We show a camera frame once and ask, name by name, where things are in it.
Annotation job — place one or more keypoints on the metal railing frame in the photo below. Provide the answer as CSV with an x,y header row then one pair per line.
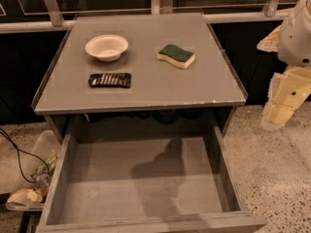
x,y
18,16

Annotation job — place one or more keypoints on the white paper bowl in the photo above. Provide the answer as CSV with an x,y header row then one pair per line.
x,y
107,48

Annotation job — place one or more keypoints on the black snack bag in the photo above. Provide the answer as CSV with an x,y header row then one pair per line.
x,y
122,80

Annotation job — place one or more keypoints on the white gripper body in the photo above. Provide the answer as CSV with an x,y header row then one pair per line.
x,y
295,41

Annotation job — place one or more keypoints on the open grey top drawer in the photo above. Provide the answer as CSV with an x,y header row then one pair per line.
x,y
146,179

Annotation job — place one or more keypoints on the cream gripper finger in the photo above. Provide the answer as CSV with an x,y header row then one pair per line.
x,y
270,42
286,93

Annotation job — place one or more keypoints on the green and yellow sponge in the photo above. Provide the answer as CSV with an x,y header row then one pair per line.
x,y
176,56

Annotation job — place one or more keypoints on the grey drawer cabinet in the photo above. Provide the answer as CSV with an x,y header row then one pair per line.
x,y
209,81

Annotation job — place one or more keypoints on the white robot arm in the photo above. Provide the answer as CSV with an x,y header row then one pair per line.
x,y
292,43

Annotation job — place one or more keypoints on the clear plastic trash bin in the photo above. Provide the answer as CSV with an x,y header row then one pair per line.
x,y
32,186

